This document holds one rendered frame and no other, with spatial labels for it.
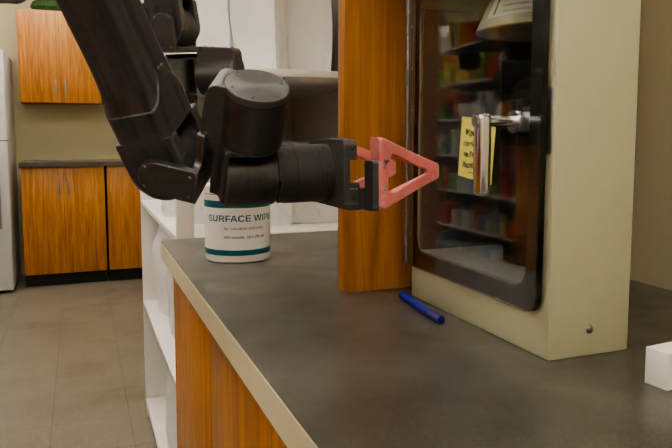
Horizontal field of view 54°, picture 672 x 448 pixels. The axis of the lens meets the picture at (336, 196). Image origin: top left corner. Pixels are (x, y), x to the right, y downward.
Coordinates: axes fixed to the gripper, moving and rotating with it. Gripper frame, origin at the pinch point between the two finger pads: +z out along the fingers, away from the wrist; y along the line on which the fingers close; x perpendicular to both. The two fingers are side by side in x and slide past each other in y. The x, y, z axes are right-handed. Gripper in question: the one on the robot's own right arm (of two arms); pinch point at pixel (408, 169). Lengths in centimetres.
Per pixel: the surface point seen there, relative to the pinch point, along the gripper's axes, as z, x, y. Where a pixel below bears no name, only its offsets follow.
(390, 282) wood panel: 13.0, 19.8, 32.7
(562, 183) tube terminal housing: 16.0, 1.9, -4.5
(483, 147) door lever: 9.0, -2.1, -0.1
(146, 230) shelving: -10, 33, 220
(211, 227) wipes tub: -10, 13, 65
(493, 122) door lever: 10.4, -4.8, 0.1
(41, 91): -64, -44, 516
